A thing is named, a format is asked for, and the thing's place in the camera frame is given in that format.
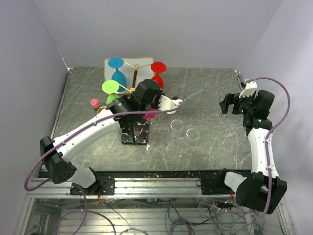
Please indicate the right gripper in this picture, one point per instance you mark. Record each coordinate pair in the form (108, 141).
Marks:
(231, 99)

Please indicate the clear glass cup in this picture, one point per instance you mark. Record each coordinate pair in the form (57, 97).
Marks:
(176, 128)
(191, 137)

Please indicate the red plastic wine glass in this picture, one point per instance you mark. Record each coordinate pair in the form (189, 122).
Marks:
(158, 68)

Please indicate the pink plastic wine glass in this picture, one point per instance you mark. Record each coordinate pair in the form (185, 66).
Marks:
(150, 115)

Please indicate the gold wine glass rack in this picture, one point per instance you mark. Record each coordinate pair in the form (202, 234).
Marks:
(135, 129)

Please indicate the blue plastic wine glass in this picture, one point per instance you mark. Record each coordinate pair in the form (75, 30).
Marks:
(118, 76)

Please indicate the green plastic wine glass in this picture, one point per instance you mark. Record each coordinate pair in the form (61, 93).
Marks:
(110, 87)

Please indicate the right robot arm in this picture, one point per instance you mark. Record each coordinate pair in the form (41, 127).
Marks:
(262, 189)

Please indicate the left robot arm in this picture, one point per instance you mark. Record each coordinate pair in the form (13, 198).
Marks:
(59, 153)

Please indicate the gold framed mirror tray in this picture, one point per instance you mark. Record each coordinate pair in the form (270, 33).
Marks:
(136, 70)

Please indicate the pink small bottle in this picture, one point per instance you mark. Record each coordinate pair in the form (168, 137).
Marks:
(95, 104)

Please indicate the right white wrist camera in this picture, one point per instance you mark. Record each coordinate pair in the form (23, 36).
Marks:
(249, 90)

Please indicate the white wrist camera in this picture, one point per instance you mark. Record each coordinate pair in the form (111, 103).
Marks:
(249, 90)
(169, 105)

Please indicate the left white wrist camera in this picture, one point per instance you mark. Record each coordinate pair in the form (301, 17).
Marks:
(169, 105)

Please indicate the aluminium mounting rail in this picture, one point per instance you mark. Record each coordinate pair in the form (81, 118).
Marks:
(125, 188)

